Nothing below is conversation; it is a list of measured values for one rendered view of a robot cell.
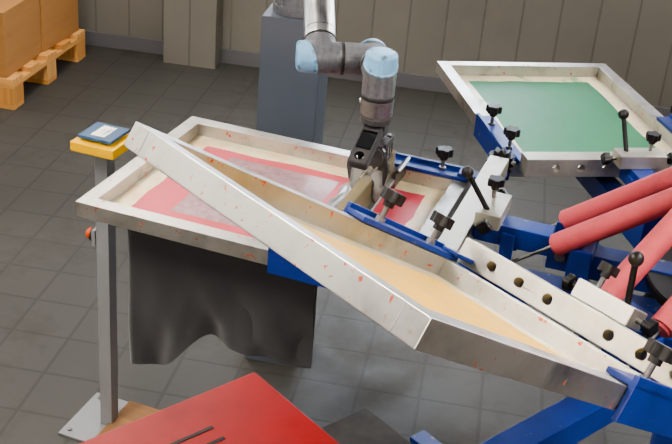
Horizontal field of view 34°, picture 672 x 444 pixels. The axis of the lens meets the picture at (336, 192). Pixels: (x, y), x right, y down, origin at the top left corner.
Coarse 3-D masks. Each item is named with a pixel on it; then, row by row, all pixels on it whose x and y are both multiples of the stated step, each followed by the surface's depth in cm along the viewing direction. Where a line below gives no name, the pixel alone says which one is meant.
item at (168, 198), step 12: (168, 180) 269; (156, 192) 263; (168, 192) 263; (180, 192) 264; (144, 204) 257; (156, 204) 257; (168, 204) 258; (180, 204) 258; (192, 204) 259; (204, 204) 259; (180, 216) 253; (192, 216) 254; (204, 216) 254; (216, 216) 254; (228, 228) 250; (240, 228) 250
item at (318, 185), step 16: (240, 160) 283; (256, 160) 284; (272, 176) 276; (288, 176) 277; (304, 176) 277; (320, 176) 278; (336, 176) 279; (304, 192) 269; (320, 192) 270; (336, 192) 271; (400, 192) 273; (400, 208) 265; (416, 208) 266
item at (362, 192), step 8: (392, 152) 266; (392, 160) 266; (376, 168) 258; (392, 168) 268; (368, 176) 254; (392, 176) 270; (360, 184) 250; (368, 184) 251; (352, 192) 246; (360, 192) 246; (368, 192) 252; (344, 200) 242; (352, 200) 243; (360, 200) 247; (368, 200) 253; (336, 208) 239; (344, 208) 239
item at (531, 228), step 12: (504, 228) 243; (516, 228) 242; (528, 228) 242; (540, 228) 243; (552, 228) 243; (480, 240) 246; (492, 240) 245; (516, 240) 243; (528, 240) 242; (540, 240) 241
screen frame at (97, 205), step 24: (192, 120) 295; (240, 144) 292; (264, 144) 289; (288, 144) 287; (312, 144) 287; (120, 168) 265; (144, 168) 269; (96, 192) 253; (120, 192) 260; (456, 192) 268; (96, 216) 248; (120, 216) 245; (144, 216) 244; (168, 216) 245; (192, 240) 241; (216, 240) 239; (240, 240) 238
